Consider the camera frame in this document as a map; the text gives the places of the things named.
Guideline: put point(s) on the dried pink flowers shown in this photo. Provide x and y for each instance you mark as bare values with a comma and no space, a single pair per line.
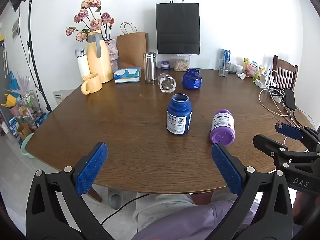
95,23

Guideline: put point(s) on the blue tissue box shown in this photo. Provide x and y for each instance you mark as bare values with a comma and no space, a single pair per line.
127,75

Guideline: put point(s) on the cluttered storage cart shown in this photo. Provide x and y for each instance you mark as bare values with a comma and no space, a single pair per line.
22,110

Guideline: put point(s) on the white power strip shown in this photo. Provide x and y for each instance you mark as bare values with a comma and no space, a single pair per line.
263,82

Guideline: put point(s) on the yellow thermos jug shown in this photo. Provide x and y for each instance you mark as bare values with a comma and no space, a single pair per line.
100,60

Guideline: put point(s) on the clear glass cup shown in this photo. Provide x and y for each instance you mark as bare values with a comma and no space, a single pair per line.
167,83

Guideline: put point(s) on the small green bottle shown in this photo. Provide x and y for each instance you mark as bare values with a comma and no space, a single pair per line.
255,77

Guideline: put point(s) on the drinking glass with water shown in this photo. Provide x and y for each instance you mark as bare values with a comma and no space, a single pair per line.
224,68

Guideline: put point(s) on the grey slipper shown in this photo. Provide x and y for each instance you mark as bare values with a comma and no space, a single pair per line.
115,200

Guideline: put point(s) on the yellow ceramic mug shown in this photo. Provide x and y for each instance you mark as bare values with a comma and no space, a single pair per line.
92,83

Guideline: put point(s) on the small white tub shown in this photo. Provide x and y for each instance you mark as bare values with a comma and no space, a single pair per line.
238,68

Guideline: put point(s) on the blue pill bottle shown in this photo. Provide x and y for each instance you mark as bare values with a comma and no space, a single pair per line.
179,116

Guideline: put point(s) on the black power bank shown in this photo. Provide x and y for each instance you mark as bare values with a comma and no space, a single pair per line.
290,98

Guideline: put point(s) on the white flask bottle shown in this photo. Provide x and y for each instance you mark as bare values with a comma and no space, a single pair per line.
82,65

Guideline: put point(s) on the stainless steel tumbler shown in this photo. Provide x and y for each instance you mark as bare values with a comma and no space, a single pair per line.
150,68

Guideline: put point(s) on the crumpled white tissue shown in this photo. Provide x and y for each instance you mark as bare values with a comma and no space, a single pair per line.
241,76

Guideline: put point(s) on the pink snack packet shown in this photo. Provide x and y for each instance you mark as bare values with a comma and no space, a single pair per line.
250,70

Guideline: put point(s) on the wide blue jar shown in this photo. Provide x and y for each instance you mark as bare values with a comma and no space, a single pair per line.
192,79

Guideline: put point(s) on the black light stand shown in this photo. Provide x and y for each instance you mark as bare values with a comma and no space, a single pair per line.
33,60

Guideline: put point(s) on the wooden chair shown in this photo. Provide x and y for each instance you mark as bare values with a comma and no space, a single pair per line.
285,73

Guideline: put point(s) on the white card box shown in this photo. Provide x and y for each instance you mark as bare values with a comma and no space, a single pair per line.
61,96

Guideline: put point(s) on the clear food container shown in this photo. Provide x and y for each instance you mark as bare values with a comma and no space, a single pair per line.
182,63

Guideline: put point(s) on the black paper bag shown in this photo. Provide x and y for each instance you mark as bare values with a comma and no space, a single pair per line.
178,28

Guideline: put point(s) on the purple pill bottle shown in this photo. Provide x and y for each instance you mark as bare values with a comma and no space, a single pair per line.
223,127

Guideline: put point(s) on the brown paper bag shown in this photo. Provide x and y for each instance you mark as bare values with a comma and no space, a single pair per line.
132,50

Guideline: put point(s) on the cardboard box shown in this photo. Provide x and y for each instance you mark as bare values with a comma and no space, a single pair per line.
23,131

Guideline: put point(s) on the small purple jar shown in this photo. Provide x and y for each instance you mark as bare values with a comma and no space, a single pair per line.
165,65

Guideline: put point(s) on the green plastic basin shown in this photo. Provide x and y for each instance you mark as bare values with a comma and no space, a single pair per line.
25,148

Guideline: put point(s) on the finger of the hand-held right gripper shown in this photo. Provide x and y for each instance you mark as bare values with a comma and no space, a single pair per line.
268,146
288,130

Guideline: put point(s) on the yellow snack packets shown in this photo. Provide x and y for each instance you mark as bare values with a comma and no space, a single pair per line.
258,67

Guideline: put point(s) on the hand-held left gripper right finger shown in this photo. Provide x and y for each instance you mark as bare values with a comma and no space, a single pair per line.
226,171

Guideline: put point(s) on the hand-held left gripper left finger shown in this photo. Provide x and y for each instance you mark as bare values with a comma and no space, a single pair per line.
91,171

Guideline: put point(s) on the blue drink can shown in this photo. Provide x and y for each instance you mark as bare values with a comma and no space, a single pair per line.
226,54

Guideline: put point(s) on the pink vase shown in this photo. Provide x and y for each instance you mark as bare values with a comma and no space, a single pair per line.
113,55

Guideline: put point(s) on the person's lilac top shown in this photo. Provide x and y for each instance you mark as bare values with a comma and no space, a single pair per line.
195,222

